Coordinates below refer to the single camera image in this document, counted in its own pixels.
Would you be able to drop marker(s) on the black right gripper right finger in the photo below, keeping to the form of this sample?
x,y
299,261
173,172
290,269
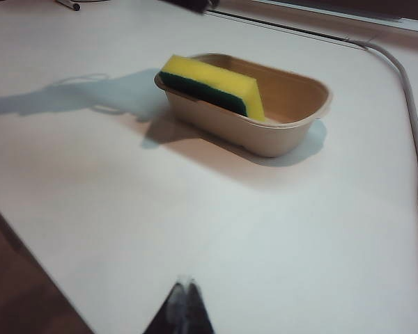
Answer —
x,y
198,313

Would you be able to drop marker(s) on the grey desk divider panel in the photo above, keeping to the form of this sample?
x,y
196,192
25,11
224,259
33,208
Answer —
x,y
320,10

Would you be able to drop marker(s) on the black marker pen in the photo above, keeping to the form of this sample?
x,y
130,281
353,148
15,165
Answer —
x,y
69,3

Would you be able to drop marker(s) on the yellow and green cleaning sponge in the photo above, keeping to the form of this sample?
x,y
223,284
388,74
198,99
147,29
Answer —
x,y
209,78

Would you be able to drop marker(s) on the beige paper lunch box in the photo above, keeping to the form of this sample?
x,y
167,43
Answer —
x,y
230,134

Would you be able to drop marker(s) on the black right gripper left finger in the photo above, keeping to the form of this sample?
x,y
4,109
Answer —
x,y
169,313

